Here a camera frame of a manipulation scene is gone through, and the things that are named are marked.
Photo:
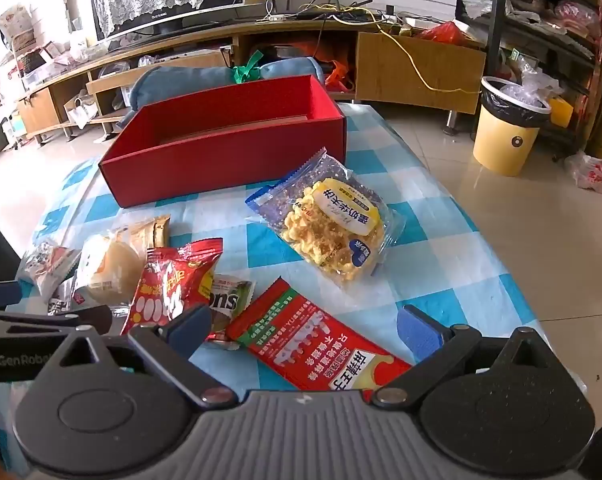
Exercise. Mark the long red snack packet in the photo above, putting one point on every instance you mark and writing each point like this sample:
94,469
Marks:
306,335

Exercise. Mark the stacked cardboard boxes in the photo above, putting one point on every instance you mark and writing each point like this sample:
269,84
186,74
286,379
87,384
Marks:
16,22

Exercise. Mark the clear bun packet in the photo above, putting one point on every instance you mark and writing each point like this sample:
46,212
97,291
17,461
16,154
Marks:
108,270

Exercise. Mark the wooden television stand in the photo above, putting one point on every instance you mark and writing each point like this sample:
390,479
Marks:
411,75

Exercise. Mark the silver snack packet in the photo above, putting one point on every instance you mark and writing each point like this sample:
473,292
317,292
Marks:
63,304

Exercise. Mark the red plastic bag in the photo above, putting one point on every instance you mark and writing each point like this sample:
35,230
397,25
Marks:
446,34

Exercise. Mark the yellow trash bin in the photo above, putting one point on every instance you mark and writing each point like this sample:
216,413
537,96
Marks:
503,145

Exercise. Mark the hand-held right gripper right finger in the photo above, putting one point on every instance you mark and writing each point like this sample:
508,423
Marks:
421,332

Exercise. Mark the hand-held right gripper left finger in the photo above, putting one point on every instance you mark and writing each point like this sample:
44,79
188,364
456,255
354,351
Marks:
188,329

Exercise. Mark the beige snack packet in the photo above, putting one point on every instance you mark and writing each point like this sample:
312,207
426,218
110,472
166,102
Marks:
153,232

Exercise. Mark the red cardboard box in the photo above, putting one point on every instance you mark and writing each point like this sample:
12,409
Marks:
221,160

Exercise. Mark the rolled blue blanket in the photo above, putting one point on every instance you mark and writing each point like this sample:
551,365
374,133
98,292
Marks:
181,85

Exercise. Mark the white power strip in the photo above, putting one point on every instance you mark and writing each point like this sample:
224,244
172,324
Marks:
273,18

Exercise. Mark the white plastic bag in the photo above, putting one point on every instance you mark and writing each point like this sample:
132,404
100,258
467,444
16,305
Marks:
591,172

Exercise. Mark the white orange snack packet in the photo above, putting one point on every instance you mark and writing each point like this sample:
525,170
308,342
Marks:
46,265

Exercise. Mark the clear waffle snack packet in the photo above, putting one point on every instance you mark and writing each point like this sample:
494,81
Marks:
326,230

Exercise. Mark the blue white checkered tablecloth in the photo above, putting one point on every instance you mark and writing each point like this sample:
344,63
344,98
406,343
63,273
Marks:
456,270

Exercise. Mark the red chips packet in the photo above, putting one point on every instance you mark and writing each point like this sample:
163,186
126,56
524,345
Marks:
166,290

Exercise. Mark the black metal rack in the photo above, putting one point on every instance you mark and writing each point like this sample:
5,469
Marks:
496,10

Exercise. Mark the green wafer packet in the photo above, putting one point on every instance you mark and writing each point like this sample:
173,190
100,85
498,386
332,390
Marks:
228,300

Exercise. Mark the black television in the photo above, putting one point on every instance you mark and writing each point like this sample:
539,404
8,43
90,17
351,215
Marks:
191,13

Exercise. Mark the orange plastic bag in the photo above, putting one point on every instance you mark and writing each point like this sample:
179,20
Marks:
338,77

